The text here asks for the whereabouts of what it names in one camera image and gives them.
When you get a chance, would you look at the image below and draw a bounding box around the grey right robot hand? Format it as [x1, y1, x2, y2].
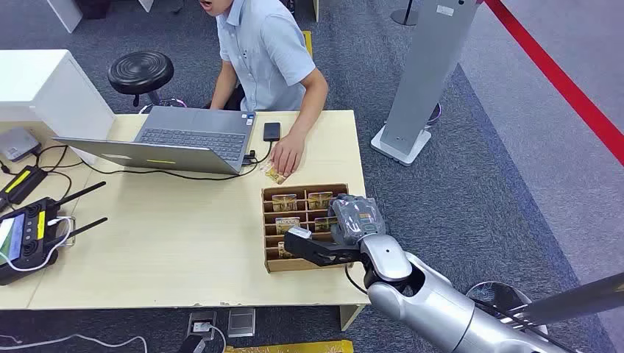
[327, 193, 387, 246]

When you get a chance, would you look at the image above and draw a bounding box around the person's left hand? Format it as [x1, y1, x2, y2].
[269, 132, 307, 177]

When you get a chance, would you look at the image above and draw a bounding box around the wooden card holder box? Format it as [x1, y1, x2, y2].
[260, 182, 353, 274]

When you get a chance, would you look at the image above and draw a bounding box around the person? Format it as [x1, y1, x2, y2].
[197, 0, 330, 177]

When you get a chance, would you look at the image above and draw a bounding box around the grey laptop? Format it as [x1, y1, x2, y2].
[52, 105, 258, 177]

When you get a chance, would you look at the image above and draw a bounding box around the yellow floor bar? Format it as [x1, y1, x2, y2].
[224, 340, 355, 353]

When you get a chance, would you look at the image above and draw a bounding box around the grey floor plate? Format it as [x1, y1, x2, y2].
[227, 307, 256, 338]

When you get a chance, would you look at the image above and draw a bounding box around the grey kiosk stand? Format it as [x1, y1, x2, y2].
[370, 0, 483, 168]

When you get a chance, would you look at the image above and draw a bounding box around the black round stool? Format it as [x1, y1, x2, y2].
[107, 50, 188, 115]

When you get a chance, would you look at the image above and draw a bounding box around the dark stanchion base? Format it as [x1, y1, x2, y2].
[389, 0, 420, 26]

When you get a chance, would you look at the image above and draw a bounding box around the floor power socket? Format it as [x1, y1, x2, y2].
[187, 310, 218, 341]

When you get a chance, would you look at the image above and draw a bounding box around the red barrier belt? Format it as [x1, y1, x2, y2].
[483, 0, 624, 167]

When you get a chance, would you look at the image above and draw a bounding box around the white cabinet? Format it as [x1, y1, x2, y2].
[0, 49, 117, 165]

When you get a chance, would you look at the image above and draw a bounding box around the white furniture panel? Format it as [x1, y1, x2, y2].
[46, 0, 84, 34]

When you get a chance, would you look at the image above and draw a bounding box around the black box with yellow label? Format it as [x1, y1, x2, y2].
[0, 165, 49, 211]

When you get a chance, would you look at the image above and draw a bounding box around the small grey device box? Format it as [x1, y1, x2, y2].
[0, 127, 42, 163]

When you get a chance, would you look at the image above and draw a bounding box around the black remote controller with antennas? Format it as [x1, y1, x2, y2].
[0, 181, 109, 287]

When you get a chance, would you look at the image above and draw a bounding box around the black laptop cable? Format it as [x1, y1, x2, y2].
[80, 141, 275, 182]

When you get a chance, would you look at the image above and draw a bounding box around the thin black desk cable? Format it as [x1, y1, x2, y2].
[32, 144, 87, 172]

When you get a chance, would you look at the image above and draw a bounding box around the white controller cable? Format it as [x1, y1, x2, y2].
[0, 216, 75, 272]

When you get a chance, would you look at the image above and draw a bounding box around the white floor cable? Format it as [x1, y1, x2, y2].
[0, 333, 149, 353]

